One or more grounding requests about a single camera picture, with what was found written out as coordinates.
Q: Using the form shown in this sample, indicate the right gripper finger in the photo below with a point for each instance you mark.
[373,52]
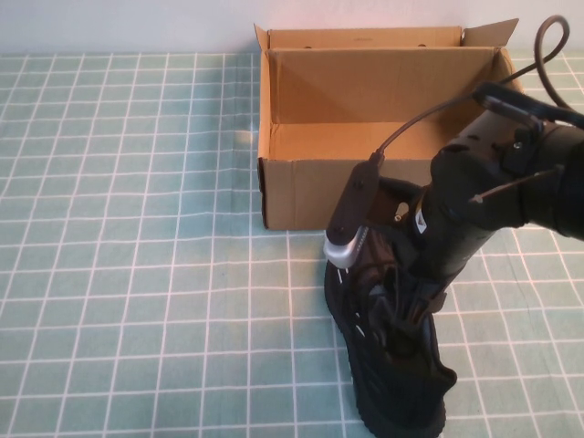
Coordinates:
[406,305]
[434,296]

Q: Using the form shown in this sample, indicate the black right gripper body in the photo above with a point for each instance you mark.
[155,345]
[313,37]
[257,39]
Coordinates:
[442,242]

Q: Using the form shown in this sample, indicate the black knit sneaker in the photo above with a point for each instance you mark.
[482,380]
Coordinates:
[410,388]

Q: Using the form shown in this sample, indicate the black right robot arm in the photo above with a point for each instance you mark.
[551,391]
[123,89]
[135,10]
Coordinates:
[556,182]

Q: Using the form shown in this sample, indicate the brown cardboard shoe box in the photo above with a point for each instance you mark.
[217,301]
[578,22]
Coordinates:
[319,91]

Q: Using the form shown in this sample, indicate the green white checked tablecloth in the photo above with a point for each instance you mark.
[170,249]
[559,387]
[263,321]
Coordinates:
[137,274]

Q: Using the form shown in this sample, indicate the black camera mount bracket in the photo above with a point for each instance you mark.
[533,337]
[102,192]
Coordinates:
[397,201]

